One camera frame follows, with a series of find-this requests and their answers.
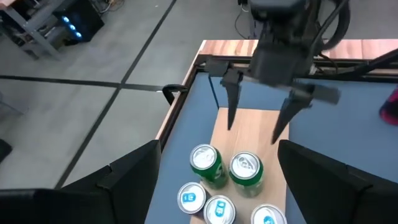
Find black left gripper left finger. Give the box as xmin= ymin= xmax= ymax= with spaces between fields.
xmin=0 ymin=139 xmax=162 ymax=224

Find red soda can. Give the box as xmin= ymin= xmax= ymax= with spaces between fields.
xmin=378 ymin=88 xmax=398 ymax=127

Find green soda can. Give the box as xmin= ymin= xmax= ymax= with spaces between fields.
xmin=189 ymin=143 xmax=229 ymax=190
xmin=228 ymin=151 xmax=264 ymax=198

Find silver blue slim can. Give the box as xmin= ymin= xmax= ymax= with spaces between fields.
xmin=203 ymin=195 xmax=237 ymax=224
xmin=250 ymin=203 xmax=289 ymax=224
xmin=176 ymin=182 xmax=208 ymax=218

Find black table clamp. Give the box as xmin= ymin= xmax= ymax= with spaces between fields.
xmin=161 ymin=83 xmax=189 ymax=106

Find gray metal desk frame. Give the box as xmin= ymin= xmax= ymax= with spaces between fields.
xmin=0 ymin=0 xmax=68 ymax=62

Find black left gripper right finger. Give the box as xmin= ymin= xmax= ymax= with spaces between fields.
xmin=277 ymin=139 xmax=398 ymax=224

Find wooden shelf black wire frame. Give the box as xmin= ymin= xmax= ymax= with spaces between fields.
xmin=189 ymin=74 xmax=290 ymax=224

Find blue table mat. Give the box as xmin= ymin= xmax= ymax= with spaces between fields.
xmin=144 ymin=71 xmax=398 ymax=224

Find black computer blue lights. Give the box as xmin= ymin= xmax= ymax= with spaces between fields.
xmin=52 ymin=0 xmax=106 ymax=43

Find gray metal stand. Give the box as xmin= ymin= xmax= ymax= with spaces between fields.
xmin=248 ymin=15 xmax=265 ymax=40

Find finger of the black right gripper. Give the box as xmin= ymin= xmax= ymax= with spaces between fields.
xmin=204 ymin=58 xmax=244 ymax=131
xmin=271 ymin=83 xmax=341 ymax=145

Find black cable loop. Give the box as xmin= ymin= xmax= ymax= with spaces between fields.
xmin=233 ymin=2 xmax=251 ymax=40

